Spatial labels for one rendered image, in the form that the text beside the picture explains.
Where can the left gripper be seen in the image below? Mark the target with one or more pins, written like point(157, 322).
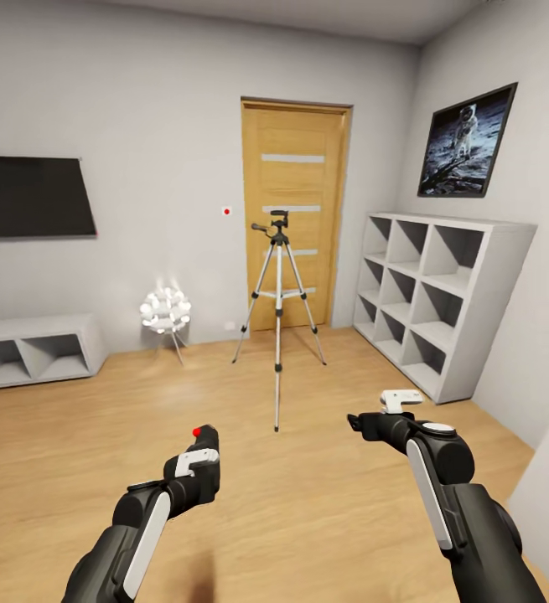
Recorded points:
point(197, 490)

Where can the digital camera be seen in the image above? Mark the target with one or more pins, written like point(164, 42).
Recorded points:
point(206, 436)

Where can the painting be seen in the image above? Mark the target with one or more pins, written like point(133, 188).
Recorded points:
point(464, 144)

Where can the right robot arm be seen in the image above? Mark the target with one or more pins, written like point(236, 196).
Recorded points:
point(473, 530)

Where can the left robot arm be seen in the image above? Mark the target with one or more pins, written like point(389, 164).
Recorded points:
point(114, 570)

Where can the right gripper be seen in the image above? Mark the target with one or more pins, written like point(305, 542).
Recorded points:
point(378, 426)

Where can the bookcase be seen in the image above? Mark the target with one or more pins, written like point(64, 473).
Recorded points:
point(408, 270)
point(41, 363)

